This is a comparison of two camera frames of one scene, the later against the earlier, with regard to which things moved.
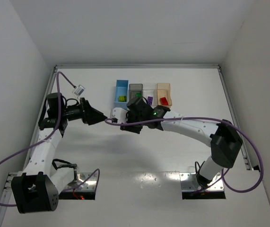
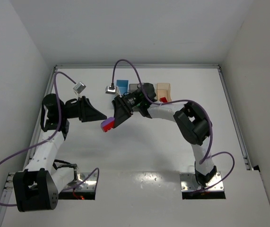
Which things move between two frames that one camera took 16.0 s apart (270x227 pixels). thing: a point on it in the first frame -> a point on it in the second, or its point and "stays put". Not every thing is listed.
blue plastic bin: x=121 y=93 stays put
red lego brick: x=164 y=101 stays put
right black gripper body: x=130 y=118 -> x=122 y=108
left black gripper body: x=85 y=111 stays put
